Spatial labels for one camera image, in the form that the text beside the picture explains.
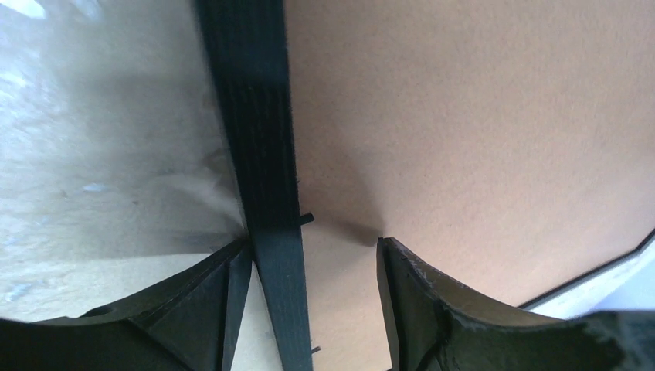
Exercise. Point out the black picture frame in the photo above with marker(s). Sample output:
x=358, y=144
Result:
x=248, y=53

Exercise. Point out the brown frame backing board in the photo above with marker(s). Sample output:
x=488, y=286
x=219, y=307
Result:
x=509, y=144

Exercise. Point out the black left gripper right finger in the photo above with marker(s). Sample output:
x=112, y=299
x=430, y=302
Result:
x=434, y=322

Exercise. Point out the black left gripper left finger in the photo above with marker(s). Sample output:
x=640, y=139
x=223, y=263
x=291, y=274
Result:
x=189, y=321

